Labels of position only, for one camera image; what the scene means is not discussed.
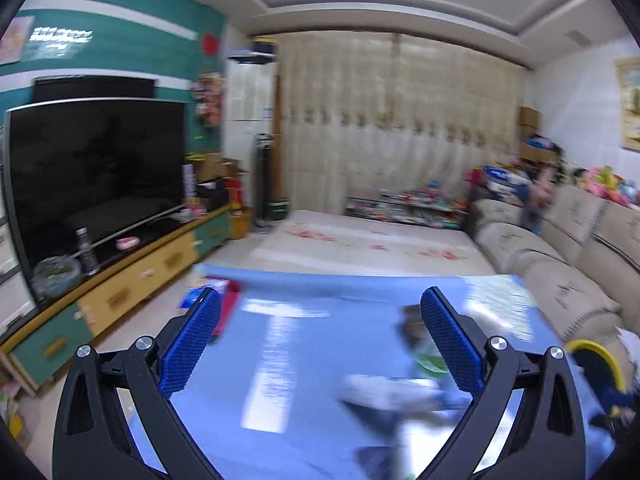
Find beige patterned curtain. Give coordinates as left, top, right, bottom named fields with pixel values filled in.
left=275, top=32, right=401, bottom=216
left=397, top=35, right=523, bottom=201

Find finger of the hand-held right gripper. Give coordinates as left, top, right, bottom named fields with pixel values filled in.
left=596, top=384, right=640, bottom=441

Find pink plush doll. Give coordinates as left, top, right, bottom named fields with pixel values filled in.
left=527, top=180, right=553, bottom=211

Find yellow-rimmed black trash bin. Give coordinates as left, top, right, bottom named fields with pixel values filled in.
left=567, top=339, right=628, bottom=411

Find clear water bottle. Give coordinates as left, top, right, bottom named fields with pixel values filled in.
left=75, top=227, right=101, bottom=276

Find framed flower painting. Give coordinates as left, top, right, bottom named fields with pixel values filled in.
left=614, top=57, right=640, bottom=153

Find black wall screen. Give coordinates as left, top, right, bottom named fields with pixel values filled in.
left=32, top=76, right=155, bottom=106

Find glossy wall picture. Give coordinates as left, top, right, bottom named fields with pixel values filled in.
left=22, top=25, right=96, bottom=63

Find large black television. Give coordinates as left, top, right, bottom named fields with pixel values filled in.
left=4, top=99, right=187, bottom=271

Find blue tissue pack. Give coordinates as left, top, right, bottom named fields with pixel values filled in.
left=182, top=282, right=228, bottom=308

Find white printed cardboard box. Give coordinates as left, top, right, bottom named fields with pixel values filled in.
left=340, top=374, right=473, bottom=413

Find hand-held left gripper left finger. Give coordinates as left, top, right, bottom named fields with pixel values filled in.
left=52, top=287, right=223, bottom=480

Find open cardboard boxes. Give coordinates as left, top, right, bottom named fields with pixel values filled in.
left=192, top=152, right=241, bottom=181

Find black bag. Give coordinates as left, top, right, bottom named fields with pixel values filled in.
left=197, top=180, right=231, bottom=211

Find black tower fan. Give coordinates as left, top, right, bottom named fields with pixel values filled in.
left=254, top=132, right=275, bottom=228

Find pile of colourful books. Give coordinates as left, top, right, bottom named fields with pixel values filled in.
left=0, top=380, right=26, bottom=451

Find red tray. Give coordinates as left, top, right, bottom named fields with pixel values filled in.
left=215, top=282, right=243, bottom=336

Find cluttered glass low table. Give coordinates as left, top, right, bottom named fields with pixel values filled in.
left=345, top=190, right=468, bottom=228

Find white standing air conditioner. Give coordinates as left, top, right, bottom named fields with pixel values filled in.
left=222, top=57, right=278, bottom=211

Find green and yellow television cabinet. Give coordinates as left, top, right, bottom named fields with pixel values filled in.
left=0, top=207, right=233, bottom=396

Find beige floral floor mat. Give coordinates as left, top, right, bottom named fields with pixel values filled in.
left=240, top=210, right=501, bottom=281

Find yellow basket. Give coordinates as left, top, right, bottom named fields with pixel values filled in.
left=230, top=207, right=253, bottom=241

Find beige sofa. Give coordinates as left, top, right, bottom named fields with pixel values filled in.
left=467, top=182, right=640, bottom=356

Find blue star-print tablecloth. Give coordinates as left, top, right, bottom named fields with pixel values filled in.
left=115, top=262, right=618, bottom=480

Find dark flat box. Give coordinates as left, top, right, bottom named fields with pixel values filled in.
left=250, top=35, right=278, bottom=58

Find glass bowl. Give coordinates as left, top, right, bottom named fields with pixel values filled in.
left=32, top=256, right=82, bottom=301

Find row of plush toys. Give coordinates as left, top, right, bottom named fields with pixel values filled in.
left=565, top=165, right=640, bottom=206

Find white paper sheets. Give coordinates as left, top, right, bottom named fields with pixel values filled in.
left=615, top=327, right=640, bottom=361

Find white drawer unit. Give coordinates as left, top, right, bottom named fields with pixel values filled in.
left=0, top=200, right=36, bottom=326

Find hanging flower decoration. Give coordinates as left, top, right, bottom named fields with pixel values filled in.
left=192, top=72, right=223, bottom=128

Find blue white star bag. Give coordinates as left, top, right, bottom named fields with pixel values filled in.
left=482, top=165, right=531, bottom=196

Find small green white cup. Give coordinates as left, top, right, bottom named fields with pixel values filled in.
left=400, top=305, right=451, bottom=378

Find white patterned tube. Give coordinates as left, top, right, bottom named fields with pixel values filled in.
left=182, top=162, right=196, bottom=206

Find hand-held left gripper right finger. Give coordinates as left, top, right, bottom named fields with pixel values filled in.
left=420, top=287, right=588, bottom=480

